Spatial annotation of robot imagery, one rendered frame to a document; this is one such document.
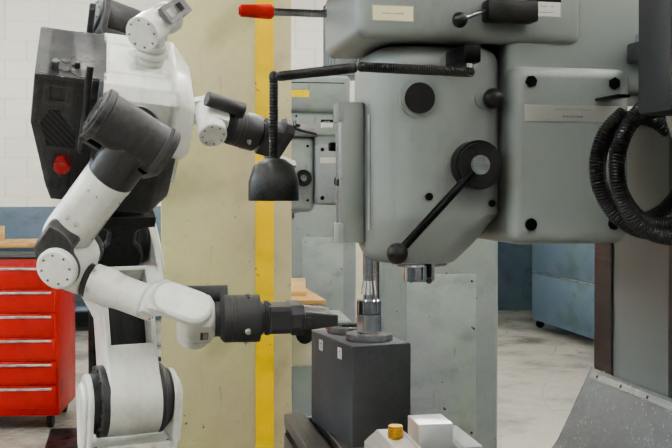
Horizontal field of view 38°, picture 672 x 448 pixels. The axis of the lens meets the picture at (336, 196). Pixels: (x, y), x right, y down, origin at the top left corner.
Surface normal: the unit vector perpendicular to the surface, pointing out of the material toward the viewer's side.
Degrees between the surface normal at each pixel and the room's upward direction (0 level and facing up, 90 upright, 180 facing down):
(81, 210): 105
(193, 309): 55
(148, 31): 116
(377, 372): 90
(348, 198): 90
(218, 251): 90
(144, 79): 34
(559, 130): 90
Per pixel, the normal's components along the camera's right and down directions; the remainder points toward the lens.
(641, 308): -0.98, 0.00
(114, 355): 0.40, -0.27
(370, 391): 0.37, 0.01
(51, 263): -0.18, 0.28
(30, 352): 0.07, 0.01
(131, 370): 0.36, -0.49
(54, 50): 0.24, -0.82
